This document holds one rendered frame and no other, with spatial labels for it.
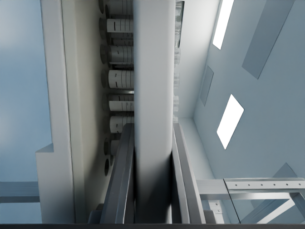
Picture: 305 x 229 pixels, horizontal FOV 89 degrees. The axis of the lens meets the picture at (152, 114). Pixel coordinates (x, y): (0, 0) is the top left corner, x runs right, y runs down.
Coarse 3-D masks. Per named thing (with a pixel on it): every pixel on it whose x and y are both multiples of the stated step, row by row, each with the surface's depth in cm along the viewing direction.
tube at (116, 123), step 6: (108, 120) 12; (114, 120) 12; (120, 120) 12; (126, 120) 12; (132, 120) 12; (174, 120) 12; (108, 126) 12; (114, 126) 12; (120, 126) 12; (108, 132) 12; (114, 132) 12; (120, 132) 12
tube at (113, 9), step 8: (104, 0) 10; (112, 0) 10; (120, 0) 10; (128, 0) 10; (176, 0) 11; (104, 8) 11; (112, 8) 11; (120, 8) 11; (128, 8) 11; (176, 8) 11
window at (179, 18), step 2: (182, 2) 409; (182, 4) 411; (182, 6) 414; (182, 8) 417; (182, 10) 420; (182, 12) 422; (180, 14) 425; (182, 14) 425; (178, 16) 428; (180, 16) 428; (178, 18) 431; (180, 18) 431; (178, 20) 434; (180, 20) 434; (176, 42) 469; (178, 42) 469; (176, 44) 473; (178, 44) 473; (176, 46) 477; (178, 46) 476
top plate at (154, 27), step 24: (144, 0) 7; (168, 0) 7; (144, 24) 7; (168, 24) 7; (144, 48) 7; (168, 48) 7; (144, 72) 7; (168, 72) 7; (144, 96) 8; (168, 96) 8; (144, 120) 8; (168, 120) 8; (144, 144) 8; (168, 144) 8; (144, 168) 8; (168, 168) 8; (144, 192) 8; (168, 192) 8; (144, 216) 8; (168, 216) 9
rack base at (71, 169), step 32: (64, 0) 7; (96, 0) 10; (64, 32) 7; (96, 32) 10; (64, 64) 7; (96, 64) 10; (64, 96) 7; (96, 96) 10; (64, 128) 8; (96, 128) 10; (64, 160) 8; (96, 160) 10; (64, 192) 8; (96, 192) 10
